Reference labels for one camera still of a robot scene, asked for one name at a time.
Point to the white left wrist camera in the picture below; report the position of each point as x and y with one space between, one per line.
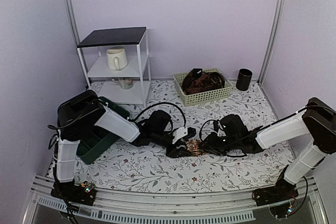
183 132

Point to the aluminium frame post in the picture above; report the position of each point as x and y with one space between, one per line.
271 41
74 30

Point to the white ceramic mug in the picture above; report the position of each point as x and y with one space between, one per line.
116 58

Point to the black cylindrical cup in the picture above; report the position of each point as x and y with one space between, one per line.
243 79

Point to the white shelf with black top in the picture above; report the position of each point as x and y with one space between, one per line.
124 69

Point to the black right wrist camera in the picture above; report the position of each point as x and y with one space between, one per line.
233 124

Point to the dark green plastic bin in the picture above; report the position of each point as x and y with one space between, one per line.
98 140

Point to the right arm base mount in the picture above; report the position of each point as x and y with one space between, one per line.
281 191

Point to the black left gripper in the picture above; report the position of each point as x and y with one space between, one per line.
177 153

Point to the floral patterned table mat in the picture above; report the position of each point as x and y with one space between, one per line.
148 169

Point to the aluminium front rail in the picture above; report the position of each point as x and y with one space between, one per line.
113 206

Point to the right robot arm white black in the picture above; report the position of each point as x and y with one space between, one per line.
315 121

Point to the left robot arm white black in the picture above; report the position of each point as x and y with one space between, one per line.
87 125

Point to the left aluminium frame post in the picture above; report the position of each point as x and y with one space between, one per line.
74 30

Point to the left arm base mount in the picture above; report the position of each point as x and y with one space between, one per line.
84 193

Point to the right aluminium frame post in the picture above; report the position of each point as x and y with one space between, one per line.
271 41

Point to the dark brown rolled ties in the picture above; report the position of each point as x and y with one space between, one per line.
198 81

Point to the pale green perforated basket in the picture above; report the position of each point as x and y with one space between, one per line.
203 97

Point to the cream floral patterned tie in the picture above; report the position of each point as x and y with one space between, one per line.
193 147

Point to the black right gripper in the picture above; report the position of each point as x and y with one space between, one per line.
211 147

